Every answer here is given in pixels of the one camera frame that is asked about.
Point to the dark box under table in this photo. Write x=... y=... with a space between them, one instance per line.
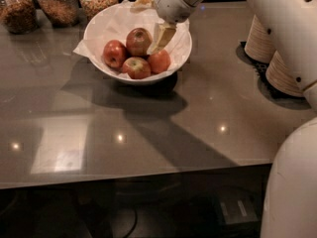
x=235 y=210

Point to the red-green apple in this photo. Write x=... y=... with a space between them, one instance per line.
x=136 y=68
x=138 y=42

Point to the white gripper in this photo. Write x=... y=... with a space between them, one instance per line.
x=167 y=3

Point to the black rubber mat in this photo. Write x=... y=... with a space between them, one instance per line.
x=266 y=89

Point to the top red-green apple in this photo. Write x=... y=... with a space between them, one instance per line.
x=138 y=42

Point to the back stack paper bowls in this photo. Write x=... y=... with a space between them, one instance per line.
x=259 y=46

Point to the front stack paper bowls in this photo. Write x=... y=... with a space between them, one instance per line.
x=278 y=75

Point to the left red apple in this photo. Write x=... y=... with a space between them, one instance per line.
x=114 y=54

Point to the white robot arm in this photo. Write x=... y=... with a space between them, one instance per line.
x=290 y=203

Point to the far left cereal jar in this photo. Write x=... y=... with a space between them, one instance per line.
x=18 y=16

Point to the front red-green apple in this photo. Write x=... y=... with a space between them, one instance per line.
x=136 y=68

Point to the red apple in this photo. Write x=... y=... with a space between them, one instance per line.
x=159 y=62
x=114 y=54

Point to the stack paper bowls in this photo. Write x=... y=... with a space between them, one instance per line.
x=259 y=46
x=278 y=75

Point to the right red apple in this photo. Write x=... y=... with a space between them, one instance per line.
x=159 y=62

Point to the white paper bowl liner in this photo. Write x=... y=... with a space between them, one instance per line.
x=115 y=23

